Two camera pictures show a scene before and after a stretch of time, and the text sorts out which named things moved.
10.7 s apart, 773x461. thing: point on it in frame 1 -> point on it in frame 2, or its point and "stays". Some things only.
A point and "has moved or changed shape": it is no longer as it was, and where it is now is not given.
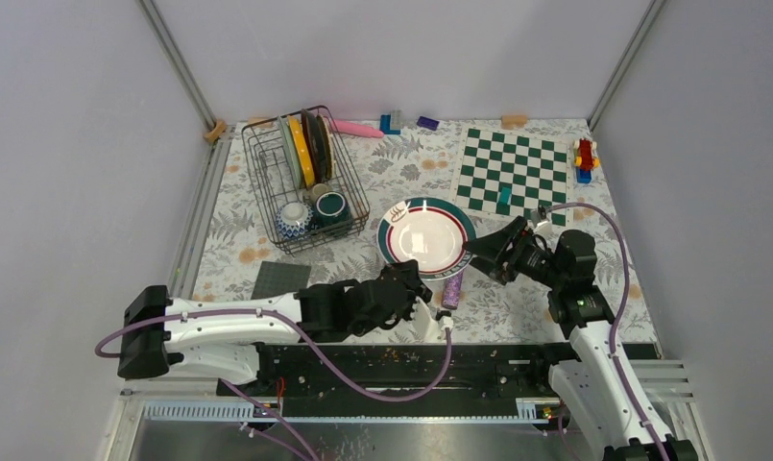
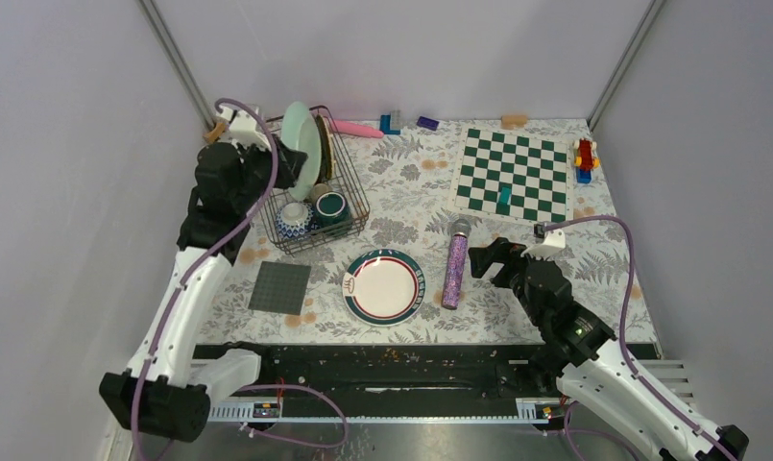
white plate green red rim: [431, 231] has moved or changed shape
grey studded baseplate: [277, 279] stays
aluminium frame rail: [172, 49] stays
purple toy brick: [427, 123] stays
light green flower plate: [287, 133] has moved or changed shape
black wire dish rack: [306, 186] stays
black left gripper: [409, 272] -> [290, 163]
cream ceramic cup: [317, 190] stays
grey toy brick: [396, 119] stays
